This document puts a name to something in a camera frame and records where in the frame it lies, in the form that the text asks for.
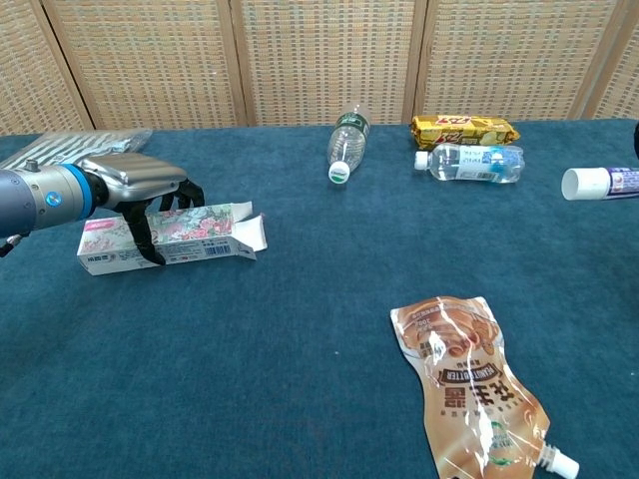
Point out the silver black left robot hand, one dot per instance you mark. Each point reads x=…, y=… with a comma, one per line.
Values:
x=135, y=174

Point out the teal table cloth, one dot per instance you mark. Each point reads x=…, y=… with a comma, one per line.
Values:
x=249, y=349

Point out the floral toothpaste carton box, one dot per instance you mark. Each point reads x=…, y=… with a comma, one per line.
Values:
x=199, y=234

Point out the woven wooden folding screen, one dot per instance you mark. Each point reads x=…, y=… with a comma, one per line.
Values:
x=319, y=60

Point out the green label plastic bottle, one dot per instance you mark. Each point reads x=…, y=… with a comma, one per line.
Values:
x=348, y=142

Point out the striped cloth in plastic bag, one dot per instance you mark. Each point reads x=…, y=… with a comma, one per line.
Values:
x=75, y=144

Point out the brown peanut butter pouch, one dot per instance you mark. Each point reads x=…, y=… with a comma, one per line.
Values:
x=474, y=394

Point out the yellow snack package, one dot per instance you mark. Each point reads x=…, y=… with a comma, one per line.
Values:
x=464, y=131

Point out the blue label plastic bottle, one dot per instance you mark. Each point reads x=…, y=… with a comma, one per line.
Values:
x=469, y=163

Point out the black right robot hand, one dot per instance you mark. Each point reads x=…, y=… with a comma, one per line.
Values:
x=637, y=142

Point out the white purple toothpaste tube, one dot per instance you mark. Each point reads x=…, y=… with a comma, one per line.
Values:
x=594, y=183

